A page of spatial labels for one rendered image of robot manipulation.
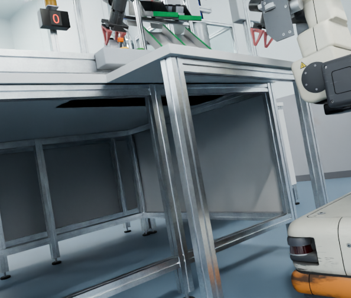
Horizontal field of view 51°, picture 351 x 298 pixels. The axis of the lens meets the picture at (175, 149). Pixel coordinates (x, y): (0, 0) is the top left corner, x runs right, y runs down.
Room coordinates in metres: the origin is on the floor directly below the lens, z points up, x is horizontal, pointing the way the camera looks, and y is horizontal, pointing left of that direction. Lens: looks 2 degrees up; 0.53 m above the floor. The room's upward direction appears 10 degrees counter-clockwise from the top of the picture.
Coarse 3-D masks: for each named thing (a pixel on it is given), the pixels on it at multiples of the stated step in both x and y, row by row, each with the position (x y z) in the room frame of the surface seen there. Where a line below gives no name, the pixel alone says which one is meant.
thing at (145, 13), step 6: (132, 6) 1.83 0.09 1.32; (144, 6) 1.91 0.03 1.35; (150, 6) 1.92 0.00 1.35; (156, 6) 1.88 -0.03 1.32; (162, 6) 1.82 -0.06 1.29; (132, 12) 1.84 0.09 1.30; (144, 12) 1.73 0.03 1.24; (150, 12) 1.68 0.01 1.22; (156, 12) 1.66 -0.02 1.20; (162, 12) 1.68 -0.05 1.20; (168, 12) 1.69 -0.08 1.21; (174, 12) 1.71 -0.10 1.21
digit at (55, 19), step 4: (52, 12) 1.53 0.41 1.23; (56, 12) 1.54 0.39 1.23; (52, 16) 1.53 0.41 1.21; (56, 16) 1.54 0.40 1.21; (60, 16) 1.55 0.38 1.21; (52, 20) 1.53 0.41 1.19; (56, 20) 1.54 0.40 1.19; (60, 20) 1.55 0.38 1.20; (56, 24) 1.54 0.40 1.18; (60, 24) 1.55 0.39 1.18
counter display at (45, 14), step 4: (40, 8) 1.50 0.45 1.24; (40, 12) 1.50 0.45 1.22; (44, 12) 1.51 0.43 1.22; (48, 12) 1.52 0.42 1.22; (60, 12) 1.56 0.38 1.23; (64, 12) 1.57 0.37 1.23; (44, 16) 1.51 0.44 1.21; (48, 16) 1.52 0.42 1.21; (64, 16) 1.57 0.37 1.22; (68, 16) 1.58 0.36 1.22; (44, 20) 1.51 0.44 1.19; (48, 20) 1.52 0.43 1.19; (64, 20) 1.56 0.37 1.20; (68, 20) 1.57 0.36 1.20; (44, 24) 1.51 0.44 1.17; (48, 24) 1.52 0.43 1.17; (52, 24) 1.53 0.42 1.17; (64, 24) 1.56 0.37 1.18; (68, 24) 1.57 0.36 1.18
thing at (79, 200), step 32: (0, 160) 2.66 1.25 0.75; (32, 160) 2.80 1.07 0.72; (64, 160) 2.96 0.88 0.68; (96, 160) 3.13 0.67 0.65; (128, 160) 3.32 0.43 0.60; (0, 192) 2.64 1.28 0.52; (32, 192) 2.78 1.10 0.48; (64, 192) 2.93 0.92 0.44; (96, 192) 3.10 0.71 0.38; (128, 192) 3.29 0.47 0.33; (0, 224) 2.29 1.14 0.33; (32, 224) 2.75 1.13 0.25; (64, 224) 2.90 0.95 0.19; (128, 224) 3.20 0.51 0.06
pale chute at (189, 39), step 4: (184, 32) 1.96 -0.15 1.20; (188, 32) 1.93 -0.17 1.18; (180, 36) 1.94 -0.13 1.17; (184, 36) 1.95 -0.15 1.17; (188, 36) 1.93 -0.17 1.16; (192, 36) 1.91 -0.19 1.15; (196, 36) 1.88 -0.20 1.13; (184, 40) 1.91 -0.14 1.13; (188, 40) 1.92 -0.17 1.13; (192, 40) 1.91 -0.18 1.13; (196, 40) 1.88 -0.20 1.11; (200, 40) 1.85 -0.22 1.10; (188, 44) 1.88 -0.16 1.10; (192, 44) 1.89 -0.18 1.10; (196, 44) 1.88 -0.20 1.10; (200, 44) 1.85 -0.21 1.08; (204, 44) 1.82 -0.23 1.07; (208, 48) 1.80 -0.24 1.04
